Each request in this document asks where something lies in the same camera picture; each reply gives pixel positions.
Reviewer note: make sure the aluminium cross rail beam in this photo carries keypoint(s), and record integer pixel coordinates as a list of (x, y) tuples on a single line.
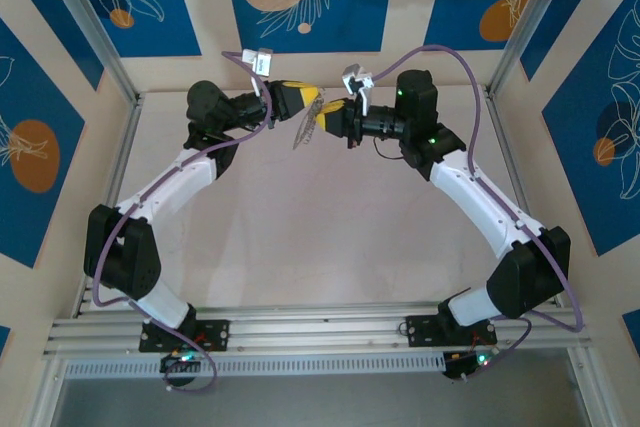
[(320, 332)]

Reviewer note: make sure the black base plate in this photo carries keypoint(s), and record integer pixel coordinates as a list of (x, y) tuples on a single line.
[(420, 329), (220, 334)]

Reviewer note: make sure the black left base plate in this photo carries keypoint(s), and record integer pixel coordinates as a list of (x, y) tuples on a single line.
[(220, 334)]

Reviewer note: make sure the left control board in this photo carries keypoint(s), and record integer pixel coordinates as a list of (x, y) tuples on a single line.
[(177, 364)]

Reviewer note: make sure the control board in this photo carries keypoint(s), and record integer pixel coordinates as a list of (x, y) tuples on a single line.
[(462, 364), (177, 364)]

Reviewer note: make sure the right control board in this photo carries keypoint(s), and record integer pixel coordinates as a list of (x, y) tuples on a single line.
[(462, 364)]

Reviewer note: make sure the clear plastic zip bag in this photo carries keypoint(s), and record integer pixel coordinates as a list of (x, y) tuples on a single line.
[(306, 124)]

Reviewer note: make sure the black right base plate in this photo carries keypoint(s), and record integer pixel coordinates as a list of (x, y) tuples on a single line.
[(420, 329)]

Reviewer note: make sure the aluminium table side rail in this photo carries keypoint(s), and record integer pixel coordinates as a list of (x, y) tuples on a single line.
[(509, 157), (122, 157)]

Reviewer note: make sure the aluminium frame leg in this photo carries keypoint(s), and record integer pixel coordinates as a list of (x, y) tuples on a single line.
[(592, 392), (47, 392)]

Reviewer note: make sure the aluminium frame post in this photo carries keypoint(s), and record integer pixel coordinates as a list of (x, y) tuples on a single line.
[(90, 22), (525, 22)]

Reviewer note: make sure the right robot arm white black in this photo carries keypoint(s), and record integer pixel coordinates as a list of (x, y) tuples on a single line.
[(475, 202)]

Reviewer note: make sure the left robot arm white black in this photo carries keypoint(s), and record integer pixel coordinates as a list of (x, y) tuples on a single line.
[(170, 187)]

